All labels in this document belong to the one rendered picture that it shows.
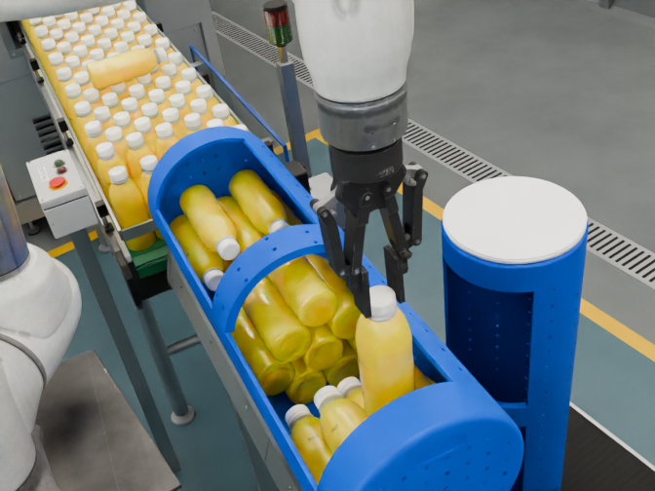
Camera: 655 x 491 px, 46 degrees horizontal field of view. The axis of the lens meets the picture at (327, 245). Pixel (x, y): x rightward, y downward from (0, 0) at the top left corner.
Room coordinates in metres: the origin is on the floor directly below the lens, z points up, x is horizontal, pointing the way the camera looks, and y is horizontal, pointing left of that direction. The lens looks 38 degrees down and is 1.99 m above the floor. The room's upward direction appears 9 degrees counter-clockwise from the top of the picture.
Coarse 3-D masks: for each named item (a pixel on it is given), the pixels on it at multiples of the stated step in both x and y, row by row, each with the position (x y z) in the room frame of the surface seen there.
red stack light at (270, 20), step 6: (264, 12) 1.92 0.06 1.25; (270, 12) 1.91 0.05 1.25; (276, 12) 1.90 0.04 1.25; (282, 12) 1.91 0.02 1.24; (288, 12) 1.92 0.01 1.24; (264, 18) 1.93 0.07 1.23; (270, 18) 1.91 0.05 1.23; (276, 18) 1.90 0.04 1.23; (282, 18) 1.90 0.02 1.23; (288, 18) 1.92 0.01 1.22; (270, 24) 1.91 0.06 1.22; (276, 24) 1.90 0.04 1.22; (282, 24) 1.90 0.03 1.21
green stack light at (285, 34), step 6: (288, 24) 1.91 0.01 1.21; (270, 30) 1.91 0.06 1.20; (276, 30) 1.90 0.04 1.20; (282, 30) 1.90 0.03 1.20; (288, 30) 1.91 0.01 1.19; (270, 36) 1.91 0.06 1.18; (276, 36) 1.90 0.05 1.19; (282, 36) 1.90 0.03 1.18; (288, 36) 1.91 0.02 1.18; (270, 42) 1.92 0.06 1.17; (276, 42) 1.90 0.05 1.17; (282, 42) 1.90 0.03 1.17; (288, 42) 1.91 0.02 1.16
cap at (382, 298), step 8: (376, 288) 0.70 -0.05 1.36; (384, 288) 0.70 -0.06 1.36; (376, 296) 0.69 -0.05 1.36; (384, 296) 0.68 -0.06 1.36; (392, 296) 0.68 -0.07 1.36; (376, 304) 0.67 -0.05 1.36; (384, 304) 0.67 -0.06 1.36; (392, 304) 0.67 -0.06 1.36; (376, 312) 0.67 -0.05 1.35; (384, 312) 0.67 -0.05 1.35; (392, 312) 0.67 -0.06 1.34
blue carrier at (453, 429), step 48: (192, 144) 1.34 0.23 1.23; (240, 144) 1.41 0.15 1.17; (288, 192) 1.16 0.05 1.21; (288, 240) 0.99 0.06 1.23; (192, 288) 1.08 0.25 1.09; (240, 288) 0.93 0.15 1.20; (432, 336) 0.77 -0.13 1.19; (480, 384) 0.69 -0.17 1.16; (288, 432) 0.79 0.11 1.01; (384, 432) 0.59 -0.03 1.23; (432, 432) 0.58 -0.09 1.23; (480, 432) 0.60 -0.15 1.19; (336, 480) 0.57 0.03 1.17; (384, 480) 0.55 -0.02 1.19; (432, 480) 0.58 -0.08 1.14; (480, 480) 0.60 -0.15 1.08
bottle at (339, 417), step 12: (336, 396) 0.74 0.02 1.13; (324, 408) 0.72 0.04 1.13; (336, 408) 0.71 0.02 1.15; (348, 408) 0.70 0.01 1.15; (360, 408) 0.71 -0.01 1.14; (324, 420) 0.70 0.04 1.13; (336, 420) 0.69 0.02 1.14; (348, 420) 0.68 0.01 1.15; (360, 420) 0.68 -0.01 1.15; (324, 432) 0.69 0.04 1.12; (336, 432) 0.67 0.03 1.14; (348, 432) 0.67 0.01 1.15; (336, 444) 0.66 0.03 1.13
